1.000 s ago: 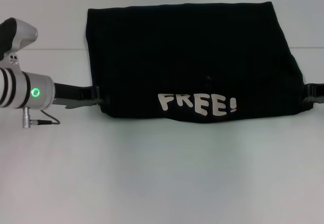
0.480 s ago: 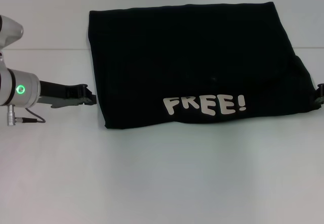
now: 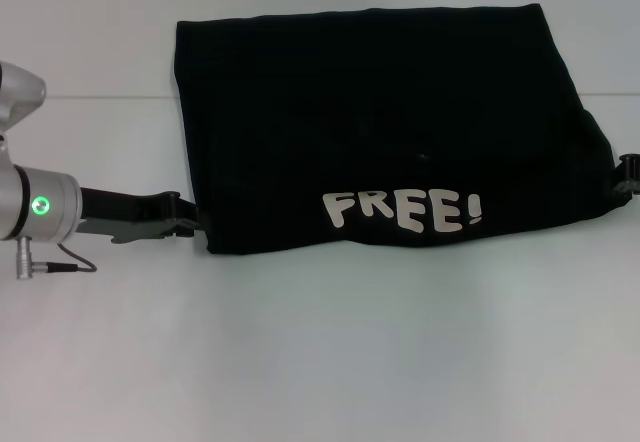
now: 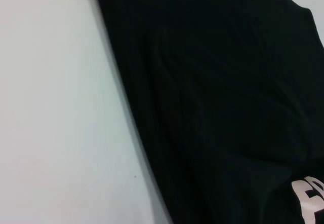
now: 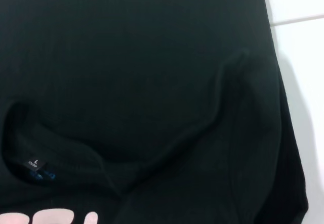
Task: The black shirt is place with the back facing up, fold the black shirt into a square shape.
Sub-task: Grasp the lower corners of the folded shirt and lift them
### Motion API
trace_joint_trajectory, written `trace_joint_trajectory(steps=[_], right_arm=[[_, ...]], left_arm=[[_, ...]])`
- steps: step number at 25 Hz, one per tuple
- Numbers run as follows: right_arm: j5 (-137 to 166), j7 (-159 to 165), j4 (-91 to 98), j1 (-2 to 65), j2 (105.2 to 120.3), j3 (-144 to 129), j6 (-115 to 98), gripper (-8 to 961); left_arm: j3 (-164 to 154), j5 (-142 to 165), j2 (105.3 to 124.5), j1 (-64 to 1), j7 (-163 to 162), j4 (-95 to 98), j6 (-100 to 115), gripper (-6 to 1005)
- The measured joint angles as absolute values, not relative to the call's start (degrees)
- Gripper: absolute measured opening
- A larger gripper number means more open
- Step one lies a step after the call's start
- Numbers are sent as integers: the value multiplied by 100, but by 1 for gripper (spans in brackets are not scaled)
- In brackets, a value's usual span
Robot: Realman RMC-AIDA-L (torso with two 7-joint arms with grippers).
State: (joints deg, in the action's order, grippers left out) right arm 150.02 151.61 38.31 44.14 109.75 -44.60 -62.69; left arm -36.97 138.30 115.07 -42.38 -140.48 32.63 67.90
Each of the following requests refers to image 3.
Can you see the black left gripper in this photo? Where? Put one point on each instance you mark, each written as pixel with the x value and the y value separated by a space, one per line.
pixel 125 209

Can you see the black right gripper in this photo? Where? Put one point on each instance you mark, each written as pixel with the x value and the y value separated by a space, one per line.
pixel 629 167

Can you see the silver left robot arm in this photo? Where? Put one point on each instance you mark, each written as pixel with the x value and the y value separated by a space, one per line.
pixel 47 202

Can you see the black shirt with white print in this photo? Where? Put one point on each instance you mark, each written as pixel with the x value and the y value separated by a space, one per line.
pixel 375 112

